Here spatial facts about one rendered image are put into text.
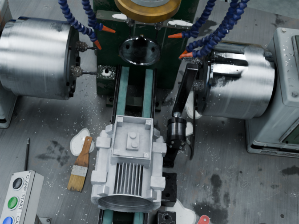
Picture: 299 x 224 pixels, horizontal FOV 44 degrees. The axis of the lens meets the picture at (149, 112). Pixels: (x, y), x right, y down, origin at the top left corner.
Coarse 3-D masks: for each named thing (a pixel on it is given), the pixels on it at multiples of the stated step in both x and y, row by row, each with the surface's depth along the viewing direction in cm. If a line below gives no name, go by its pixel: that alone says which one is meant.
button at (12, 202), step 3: (12, 198) 92; (15, 198) 91; (9, 201) 92; (12, 201) 91; (15, 201) 91; (9, 204) 91; (12, 204) 91; (15, 204) 91; (9, 207) 91; (12, 207) 90
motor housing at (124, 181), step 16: (96, 160) 103; (160, 160) 102; (112, 176) 96; (128, 176) 95; (144, 176) 97; (96, 192) 97; (112, 192) 94; (128, 192) 93; (144, 192) 95; (160, 192) 99; (112, 208) 105; (128, 208) 107; (144, 208) 105
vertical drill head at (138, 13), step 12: (120, 0) 94; (132, 0) 93; (144, 0) 92; (156, 0) 92; (168, 0) 95; (180, 0) 96; (132, 12) 93; (144, 12) 92; (156, 12) 93; (168, 12) 94; (132, 24) 100; (156, 24) 99; (156, 36) 104
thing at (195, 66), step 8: (192, 64) 96; (184, 72) 99; (192, 72) 97; (184, 80) 100; (192, 80) 100; (184, 88) 103; (184, 96) 107; (176, 104) 111; (184, 104) 111; (176, 112) 115
